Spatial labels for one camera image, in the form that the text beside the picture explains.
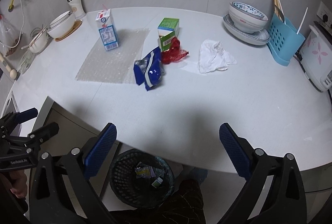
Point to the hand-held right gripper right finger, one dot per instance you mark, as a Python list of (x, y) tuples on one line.
[(233, 148)]

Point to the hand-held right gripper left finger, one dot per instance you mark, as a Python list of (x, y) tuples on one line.
[(99, 146)]

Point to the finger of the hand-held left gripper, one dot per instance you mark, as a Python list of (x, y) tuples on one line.
[(26, 113), (46, 130)]

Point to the black mesh trash bin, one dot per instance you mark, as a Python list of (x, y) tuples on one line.
[(122, 182)]

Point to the clear bubble wrap sheet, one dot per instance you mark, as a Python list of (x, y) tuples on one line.
[(109, 65)]

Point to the blue snack wrapper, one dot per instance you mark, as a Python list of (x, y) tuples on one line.
[(153, 70)]

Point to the white tissue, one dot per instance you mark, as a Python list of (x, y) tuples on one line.
[(214, 57)]

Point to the red mesh net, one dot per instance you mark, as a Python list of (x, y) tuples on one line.
[(173, 55)]

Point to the blue white milk carton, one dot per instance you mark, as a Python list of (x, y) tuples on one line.
[(109, 34)]

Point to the green white cardboard box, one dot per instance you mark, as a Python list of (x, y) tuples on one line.
[(168, 25)]

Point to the person's left hand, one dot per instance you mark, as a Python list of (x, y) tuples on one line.
[(18, 185)]

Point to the wooden spoon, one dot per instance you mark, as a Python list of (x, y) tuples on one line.
[(11, 73)]

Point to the leaf patterned glass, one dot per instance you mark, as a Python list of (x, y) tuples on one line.
[(26, 63)]

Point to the small white bowl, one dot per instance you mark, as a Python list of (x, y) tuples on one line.
[(40, 43)]

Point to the clear plastic food bag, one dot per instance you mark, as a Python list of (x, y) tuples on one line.
[(11, 42)]

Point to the white bowl dark rim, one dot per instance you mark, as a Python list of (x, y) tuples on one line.
[(62, 28)]

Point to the wooden coaster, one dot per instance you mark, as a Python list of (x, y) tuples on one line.
[(76, 28)]

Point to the white plate blue rim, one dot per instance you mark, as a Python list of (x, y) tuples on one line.
[(249, 43)]

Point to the blue plastic utensil holder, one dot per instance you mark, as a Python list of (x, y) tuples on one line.
[(284, 44)]

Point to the tall white ceramic cup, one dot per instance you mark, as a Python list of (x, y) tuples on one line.
[(77, 8)]

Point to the white bowl red line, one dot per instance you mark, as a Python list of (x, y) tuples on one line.
[(243, 25)]

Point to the white floral rice cooker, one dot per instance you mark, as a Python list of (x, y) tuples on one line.
[(317, 57)]

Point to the floral patterned bowl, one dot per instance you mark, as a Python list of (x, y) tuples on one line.
[(246, 9)]

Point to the metal spoon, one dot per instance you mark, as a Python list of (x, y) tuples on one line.
[(281, 16)]

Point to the white plastic stick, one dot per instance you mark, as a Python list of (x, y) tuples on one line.
[(302, 21)]

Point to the wooden chopsticks bundle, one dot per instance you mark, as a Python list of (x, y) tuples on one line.
[(277, 2)]

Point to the wall socket with plug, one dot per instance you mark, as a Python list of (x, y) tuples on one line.
[(324, 9)]

